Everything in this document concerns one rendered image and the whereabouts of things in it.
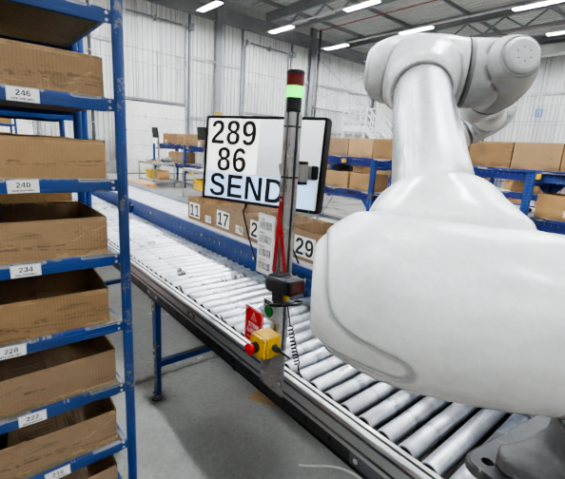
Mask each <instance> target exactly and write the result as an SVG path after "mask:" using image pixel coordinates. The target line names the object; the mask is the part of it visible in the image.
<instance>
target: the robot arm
mask: <svg viewBox="0 0 565 479"><path fill-rule="evenodd" d="M540 56H541V49H540V46H539V44H538V42H537V41H536V40H535V39H534V38H532V37H530V36H527V35H522V34H516V35H508V36H504V37H501V38H482V37H463V36H457V35H453V34H443V33H408V34H399V35H396V36H392V37H389V38H386V39H384V40H382V41H380V42H378V43H376V44H375V45H374V46H373V47H372V48H371V49H370V50H369V52H368V55H367V59H366V64H365V70H364V77H363V86H364V89H365V91H366V92H367V95H368V96H370V97H371V98H372V99H374V100H375V101H377V102H379V103H381V104H385V105H387V106H388V107H389V108H391V109H392V110H393V127H392V134H393V150H392V179H391V186H389V187H388V188H387V189H385V190H384V191H383V192H382V193H381V194H380V195H379V196H378V197H377V199H376V200H375V201H374V203H373V205H372V206H371V208H370V211H369V212H357V213H353V214H351V215H349V216H347V217H346V218H344V219H342V220H340V221H338V222H337V223H335V224H334V225H332V226H331V227H330V228H329V229H328V230H327V232H326V234H325V235H324V236H323V237H321V238H320V239H319V241H318V242H317V243H316V246H315V251H314V261H313V274H312V288H311V304H310V330H311V332H312V333H313V335H314V336H315V337H316V338H317V339H318V340H319V341H320V342H322V344H323V346H324V348H325V349H326V350H327V351H328V352H329V353H330V354H332V355H334V356H335V357H337V358H338V359H340V360H341V361H343V362H344V363H346V364H348V365H349V366H351V367H353V368H355V369H356V370H358V371H360V372H362V373H364V374H367V375H369V376H371V377H373V378H375V379H377V380H378V381H381V382H383V383H386V384H389V385H391V386H394V387H397V388H400V389H403V390H406V391H409V392H412V393H418V394H422V395H426V396H430V397H434V398H437V399H441V400H446V401H450V402H454V403H459V404H463V405H468V406H473V407H478V408H483V409H488V410H495V411H501V412H511V413H522V414H532V415H542V416H548V417H552V418H551V420H550V423H549V426H548V427H546V428H544V429H543V430H541V431H539V432H537V433H535V434H534V435H532V436H530V437H529V438H527V439H525V440H523V441H521V442H517V443H511V444H505V445H502V446H500V447H499V449H498V451H497V458H496V464H497V466H498V468H499V469H500V470H501V471H502V472H503V473H504V474H506V475H507V476H509V477H510V478H512V479H565V236H564V235H559V234H552V233H547V232H542V231H538V230H537V229H536V225H535V224H534V222H533V221H532V220H530V219H529V218H528V217H527V216H526V215H524V214H523V213H522V212H521V211H520V210H518V209H517V208H516V207H515V206H514V205H513V204H511V203H510V202H509V201H508V200H507V199H506V198H505V197H504V196H503V194H502V193H501V192H500V191H499V190H498V189H497V188H496V187H495V186H494V185H492V184H491V183H490V182H487V181H486V180H484V179H482V178H481V177H478V176H476V175H475V172H474V169H473V166H472V162H471V158H470V154H469V150H468V146H469V145H470V144H474V143H476V142H479V141H481V140H483V139H485V138H487V137H490V136H492V135H493V134H495V133H497V132H499V130H501V129H502V128H504V127H505V126H506V125H507V124H508V123H509V122H511V121H512V120H513V118H514V116H515V112H516V109H515V105H514V103H515V102H516V101H518V100H519V99H520V98H521V97H522V96H523V95H524V94H525V93H526V92H527V91H528V90H529V89H530V87H531V86H532V84H533V83H534V81H535V80H536V77H537V74H538V69H539V64H540ZM458 107H460V115H461V116H460V117H459V113H458Z"/></svg>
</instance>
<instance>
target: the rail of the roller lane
mask: <svg viewBox="0 0 565 479"><path fill-rule="evenodd" d="M130 269H131V274H132V275H133V276H135V277H136V278H137V279H139V280H140V281H141V282H142V283H143V284H144V285H145V286H146V287H148V288H149V289H150V290H151V291H153V292H154V293H155V294H156V295H157V296H159V297H160V298H161V299H163V300H164V301H165V302H166V303H168V304H169V305H170V306H171V307H173V308H174V309H175V310H176V311H178V312H179V313H180V314H181V315H182V316H184V317H185V318H186V319H188V320H189V321H190V322H191V323H193V324H194V325H195V326H196V327H198V328H199V329H200V330H201V331H203V332H204V333H205V334H206V335H208V336H209V337H210V338H211V339H213V340H214V341H215V342H216V343H218V344H219V345H220V346H221V347H223V348H224V349H225V350H226V351H228V352H229V353H230V354H231V355H233V356H234V357H235V358H236V359H238V360H239V361H240V362H241V363H243V364H244V365H245V367H247V368H248V369H249V370H250V371H252V372H253V373H254V374H255V375H257V376H258V377H260V363H261V360H260V359H259V358H258V357H256V356H255V355H248V354H247V353H246V352H245V349H244V345H245V344H246V343H248V342H249V343H250V341H249V340H247V339H246V338H245V337H244V336H242V335H240V334H239V333H238V332H236V331H235V330H233V329H232V328H231V327H229V326H228V325H226V324H225V323H224V322H222V321H221V320H219V319H218V318H217V317H215V316H214V315H212V314H211V313H209V312H208V311H207V310H206V309H204V308H203V307H202V306H200V305H199V304H197V303H196V302H195V301H193V300H192V299H190V298H189V297H187V296H186V295H184V294H183V293H182V292H180V291H179V290H177V289H176V288H175V287H173V286H172V285H170V284H169V283H168V282H166V281H165V280H163V279H162V278H160V277H159V276H157V275H156V274H154V273H153V272H152V271H150V270H149V269H147V268H146V267H145V266H144V265H143V264H141V263H140V262H139V261H137V260H136V259H134V258H133V257H131V258H130ZM282 396H283V397H284V398H285V399H287V400H288V401H289V402H290V403H292V404H293V405H294V406H295V407H297V408H298V409H299V410H300V411H301V412H303V413H304V414H305V415H307V416H308V417H309V418H310V419H312V420H313V421H314V422H315V423H317V424H318V425H319V426H320V427H322V428H323V429H324V430H325V431H327V432H328V433H329V434H330V435H332V436H333V437H334V438H335V439H337V440H338V441H339V442H340V443H342V444H343V445H344V446H345V447H347V448H348V449H349V450H350V451H352V452H353V453H354V454H355V455H357V456H358V457H359V459H361V460H362V461H363V462H364V463H366V464H367V465H368V466H369V467H371V468H372V469H373V470H374V471H376V472H377V473H378V474H379V475H381V476H382V477H383V478H384V479H443V478H441V477H440V476H439V475H437V474H436V473H434V472H433V471H432V470H430V469H428V468H427V467H426V466H424V465H423V464H422V463H421V462H420V461H418V460H417V459H415V458H414V457H413V456H411V455H410V454H408V453H407V452H406V451H404V450H402V449H401V448H400V447H398V446H397V445H395V444H394V443H392V442H391V441H390V440H388V439H387V438H385V437H384V436H383V435H381V434H380V433H378V432H377V431H375V430H374V429H372V428H371V427H370V426H368V425H367V424H365V423H364V422H363V421H361V420H360V419H358V418H357V416H355V415H354V414H352V413H351V412H349V411H348V410H346V409H345V408H344V407H342V406H341V405H339V404H338V403H337V402H335V401H334V400H332V399H331V398H329V397H328V396H327V395H325V394H324V393H322V392H321V391H319V390H318V389H316V388H315V387H314V386H312V385H311V384H309V383H308V382H307V381H305V380H304V379H302V378H300V377H299V376H298V375H297V374H295V373H294V372H292V371H291V370H289V369H288V368H287V367H285V366H284V376H283V389H282Z"/></svg>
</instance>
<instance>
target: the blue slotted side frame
mask: <svg viewBox="0 0 565 479"><path fill-rule="evenodd" d="M91 195H93V196H96V197H97V198H99V199H102V200H104V201H107V202H109V203H112V204H114V205H116V206H118V200H117V199H118V196H117V194H116V193H114V192H111V191H109V192H91ZM131 202H132V203H133V215H136V216H138V217H140V218H141V219H144V220H148V221H149V222H152V223H154V224H155V225H158V226H161V228H164V229H166V230H167V231H170V232H171V233H174V234H175V235H178V237H179V236H181V237H182V238H185V239H186V240H189V241H193V242H194V244H195V243H197V244H198V241H199V244H198V246H203V248H206V249H207V250H211V248H212V250H211V251H212V253H214V252H215V253H216V254H217V255H221V256H222V257H223V258H226V254H227V259H228V260H230V259H231V260H232V261H233V262H238V264H239V265H243V266H244V268H249V263H250V268H249V269H250V270H251V271H252V272H253V271H256V266H257V263H256V261H255V259H253V257H254V256H253V253H252V250H251V247H250V246H249V245H246V244H244V243H241V242H238V241H236V240H233V239H230V238H228V237H225V236H223V235H220V234H218V233H215V232H213V231H210V230H208V229H205V228H203V227H201V226H198V225H196V224H193V223H191V222H188V221H186V220H182V219H179V218H177V217H174V216H172V215H169V214H167V213H165V212H162V211H160V210H157V209H155V208H152V207H150V206H147V205H145V204H142V203H140V202H137V201H134V200H131V199H128V209H129V213H130V203H131ZM150 212H151V213H152V216H151V214H150ZM154 214H155V217H154ZM145 217H146V218H145ZM166 220H167V222H166ZM173 222H174V225H173ZM162 225H163V227H162ZM196 232H197V236H196ZM201 234H202V236H201ZM209 238H210V241H209ZM214 240H215V243H214ZM219 242H220V245H219ZM229 246H230V250H229ZM235 248H236V253H235ZM232 249H233V250H232ZM241 251H242V254H241ZM246 253H247V257H246ZM256 272H257V273H258V274H259V275H263V274H262V273H260V272H258V271H256ZM291 274H292V275H293V276H296V275H298V277H299V278H302V279H305V278H306V282H305V284H304V294H303V295H304V297H311V288H312V274H313V271H311V270H309V269H306V268H304V267H301V266H300V265H297V264H295V263H292V271H291ZM264 277H265V278H266V275H264ZM309 282H310V283H309ZM308 291H309V295H308Z"/></svg>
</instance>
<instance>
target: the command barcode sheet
mask: <svg viewBox="0 0 565 479"><path fill-rule="evenodd" d="M275 224H277V220H276V217H274V216H270V215H266V214H264V213H260V212H259V226H258V246H257V266H256V271H258V272H260V273H262V274H264V275H267V276H268V275H269V274H272V273H273V271H272V265H273V256H274V240H275Z"/></svg>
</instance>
